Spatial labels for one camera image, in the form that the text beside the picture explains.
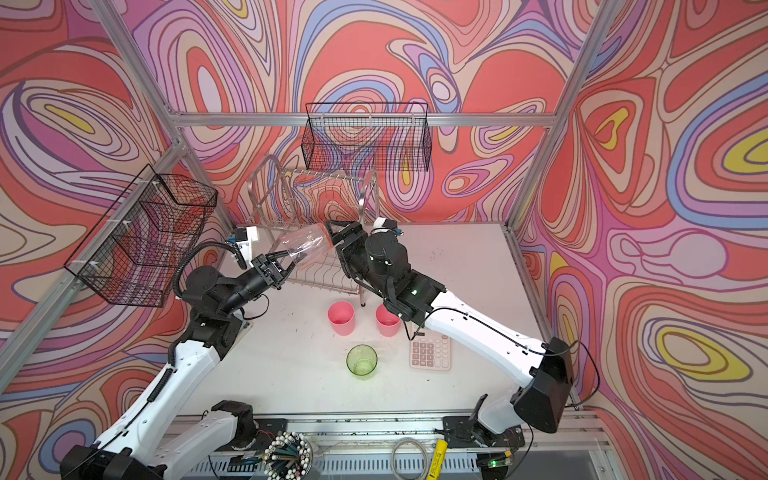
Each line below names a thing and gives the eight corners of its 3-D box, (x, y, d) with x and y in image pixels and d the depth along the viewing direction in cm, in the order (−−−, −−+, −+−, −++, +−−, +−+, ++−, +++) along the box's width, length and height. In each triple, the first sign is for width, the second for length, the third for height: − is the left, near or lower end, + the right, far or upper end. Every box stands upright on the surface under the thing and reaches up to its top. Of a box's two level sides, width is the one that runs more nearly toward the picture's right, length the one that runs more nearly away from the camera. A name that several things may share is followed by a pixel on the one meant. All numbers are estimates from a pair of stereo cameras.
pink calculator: (409, 370, 85) (410, 367, 83) (408, 335, 92) (408, 331, 90) (452, 370, 85) (454, 367, 83) (447, 335, 92) (449, 331, 90)
